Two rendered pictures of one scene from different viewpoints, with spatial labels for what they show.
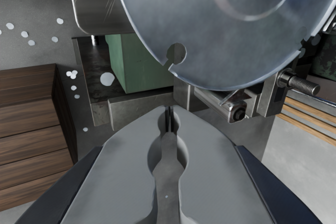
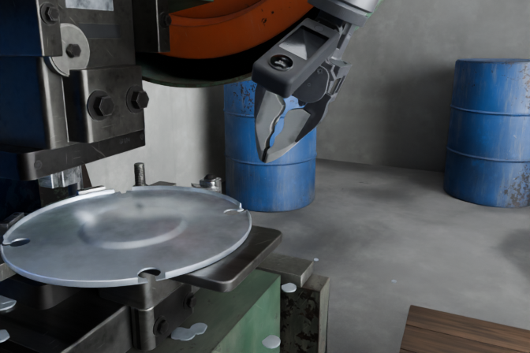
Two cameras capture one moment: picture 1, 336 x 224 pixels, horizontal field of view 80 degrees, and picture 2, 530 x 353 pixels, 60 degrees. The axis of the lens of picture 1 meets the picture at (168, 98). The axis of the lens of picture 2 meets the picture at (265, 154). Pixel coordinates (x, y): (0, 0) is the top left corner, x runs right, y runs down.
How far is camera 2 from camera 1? 49 cm
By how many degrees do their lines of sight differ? 41
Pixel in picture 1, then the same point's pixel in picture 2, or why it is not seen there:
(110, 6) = (257, 233)
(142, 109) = (274, 262)
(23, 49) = not seen: outside the picture
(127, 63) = (262, 290)
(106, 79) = (289, 287)
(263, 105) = not seen: hidden behind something
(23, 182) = (478, 342)
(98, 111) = (317, 284)
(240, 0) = (170, 212)
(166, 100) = not seen: hidden behind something
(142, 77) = (255, 277)
